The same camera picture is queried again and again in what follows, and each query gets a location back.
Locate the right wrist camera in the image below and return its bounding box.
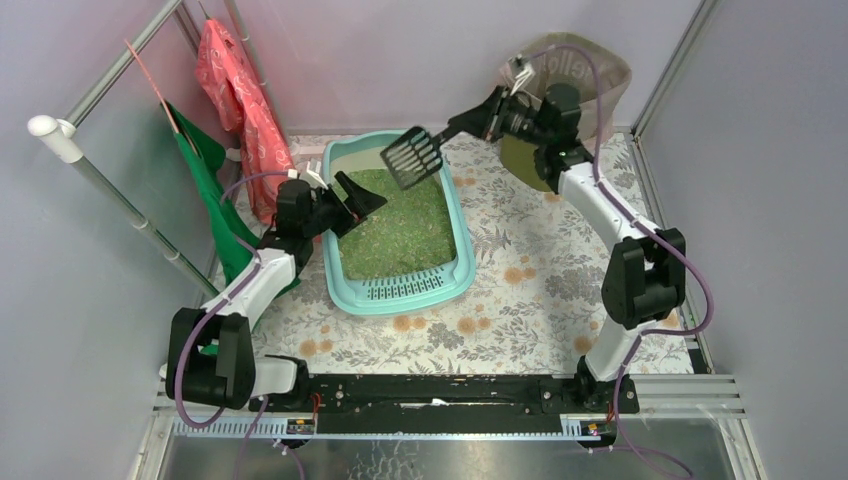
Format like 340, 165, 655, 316
504, 54, 535, 95

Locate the green cloth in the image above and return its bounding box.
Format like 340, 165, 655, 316
165, 100, 303, 352

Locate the bin with plastic liner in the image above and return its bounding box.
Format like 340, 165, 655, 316
518, 32, 632, 153

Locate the teal litter box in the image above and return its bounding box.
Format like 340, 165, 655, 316
321, 130, 476, 317

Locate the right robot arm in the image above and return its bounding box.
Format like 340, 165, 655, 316
439, 83, 686, 409

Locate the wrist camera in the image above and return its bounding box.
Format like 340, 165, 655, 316
504, 54, 535, 95
286, 162, 328, 189

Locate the white capped metal pole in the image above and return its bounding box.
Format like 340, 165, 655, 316
27, 115, 219, 297

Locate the floral mat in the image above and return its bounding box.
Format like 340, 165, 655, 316
252, 136, 608, 374

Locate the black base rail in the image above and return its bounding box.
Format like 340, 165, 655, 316
267, 374, 640, 435

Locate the pink hanger rod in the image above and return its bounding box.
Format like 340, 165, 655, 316
124, 39, 180, 134

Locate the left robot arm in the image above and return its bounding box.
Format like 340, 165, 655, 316
164, 173, 388, 409

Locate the green cat litter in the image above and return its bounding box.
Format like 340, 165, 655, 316
338, 169, 456, 280

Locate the black litter scoop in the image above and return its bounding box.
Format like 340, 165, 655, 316
380, 126, 461, 191

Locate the pink patterned cloth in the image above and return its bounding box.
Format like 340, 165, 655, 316
195, 19, 295, 225

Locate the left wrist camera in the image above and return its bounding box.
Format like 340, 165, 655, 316
286, 162, 328, 189

